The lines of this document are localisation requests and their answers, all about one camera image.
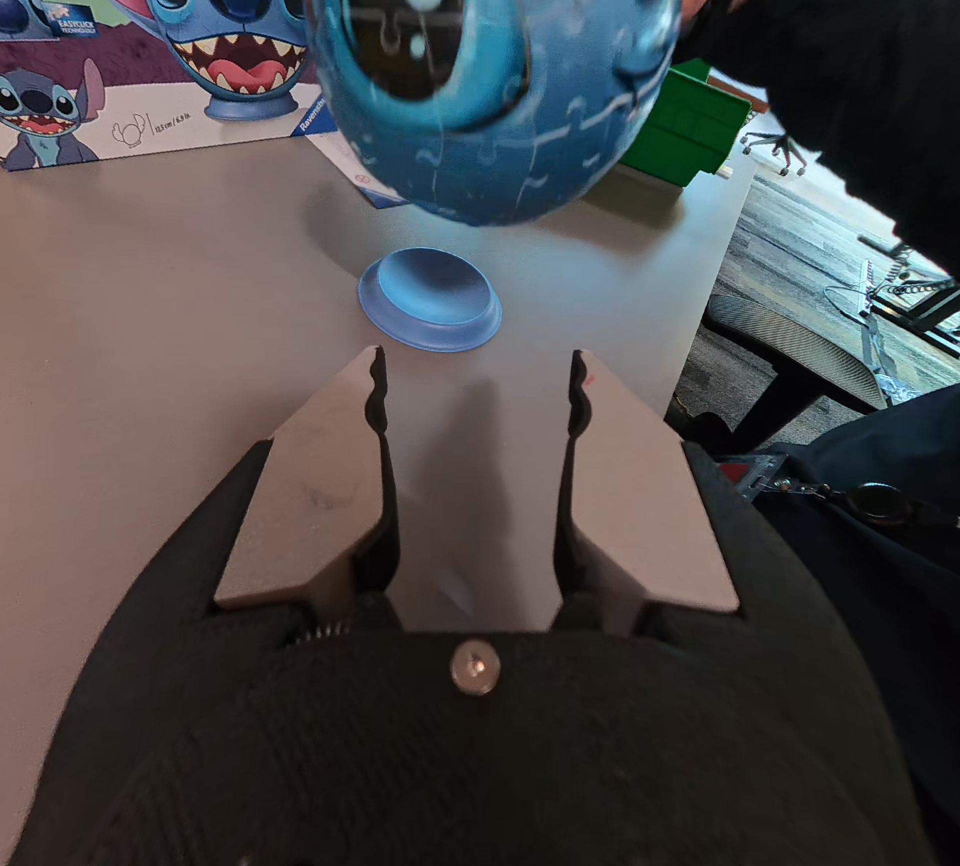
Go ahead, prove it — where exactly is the black coiled cable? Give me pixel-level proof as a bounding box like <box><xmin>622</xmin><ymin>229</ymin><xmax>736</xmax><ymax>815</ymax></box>
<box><xmin>858</xmin><ymin>236</ymin><xmax>960</xmax><ymax>300</ymax></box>

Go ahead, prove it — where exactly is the green plastic bin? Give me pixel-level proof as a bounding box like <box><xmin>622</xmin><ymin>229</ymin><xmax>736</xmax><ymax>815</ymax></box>
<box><xmin>618</xmin><ymin>59</ymin><xmax>753</xmax><ymax>188</ymax></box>

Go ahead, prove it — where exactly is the grey mesh office chair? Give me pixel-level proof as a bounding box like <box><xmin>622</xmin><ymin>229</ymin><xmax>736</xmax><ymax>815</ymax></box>
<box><xmin>703</xmin><ymin>294</ymin><xmax>897</xmax><ymax>424</ymax></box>

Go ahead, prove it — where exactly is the blue round ball stand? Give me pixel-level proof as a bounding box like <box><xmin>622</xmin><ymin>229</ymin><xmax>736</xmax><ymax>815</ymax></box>
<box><xmin>357</xmin><ymin>247</ymin><xmax>504</xmax><ymax>354</ymax></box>

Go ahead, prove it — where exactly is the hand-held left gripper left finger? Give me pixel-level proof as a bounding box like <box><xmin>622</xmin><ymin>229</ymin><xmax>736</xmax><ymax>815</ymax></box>
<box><xmin>213</xmin><ymin>344</ymin><xmax>402</xmax><ymax>612</ymax></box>

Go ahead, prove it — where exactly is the printed cardboard puzzle box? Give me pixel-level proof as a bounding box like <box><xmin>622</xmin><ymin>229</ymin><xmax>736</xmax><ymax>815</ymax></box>
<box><xmin>0</xmin><ymin>0</ymin><xmax>331</xmax><ymax>173</ymax></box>

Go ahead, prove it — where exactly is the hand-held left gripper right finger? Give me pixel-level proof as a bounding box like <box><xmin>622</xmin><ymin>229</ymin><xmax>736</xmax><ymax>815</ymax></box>
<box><xmin>553</xmin><ymin>348</ymin><xmax>741</xmax><ymax>617</ymax></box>

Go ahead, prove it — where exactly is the person's right forearm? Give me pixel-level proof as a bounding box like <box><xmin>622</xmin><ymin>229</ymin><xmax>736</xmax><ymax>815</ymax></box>
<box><xmin>675</xmin><ymin>0</ymin><xmax>960</xmax><ymax>282</ymax></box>

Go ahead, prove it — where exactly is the white instruction leaflet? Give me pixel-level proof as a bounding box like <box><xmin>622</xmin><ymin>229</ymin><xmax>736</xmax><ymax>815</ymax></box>
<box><xmin>307</xmin><ymin>127</ymin><xmax>410</xmax><ymax>210</ymax></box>

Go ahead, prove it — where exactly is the office chair base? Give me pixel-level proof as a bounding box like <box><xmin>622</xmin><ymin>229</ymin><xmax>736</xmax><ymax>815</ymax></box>
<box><xmin>738</xmin><ymin>131</ymin><xmax>810</xmax><ymax>178</ymax></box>

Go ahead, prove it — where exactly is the badge reel with red badge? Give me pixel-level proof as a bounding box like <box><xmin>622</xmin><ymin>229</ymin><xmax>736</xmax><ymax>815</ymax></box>
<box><xmin>712</xmin><ymin>452</ymin><xmax>960</xmax><ymax>531</ymax></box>

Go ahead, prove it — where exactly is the partly built blue puzzle ball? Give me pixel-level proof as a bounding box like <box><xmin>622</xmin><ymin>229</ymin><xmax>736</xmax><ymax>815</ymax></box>
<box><xmin>303</xmin><ymin>0</ymin><xmax>687</xmax><ymax>228</ymax></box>

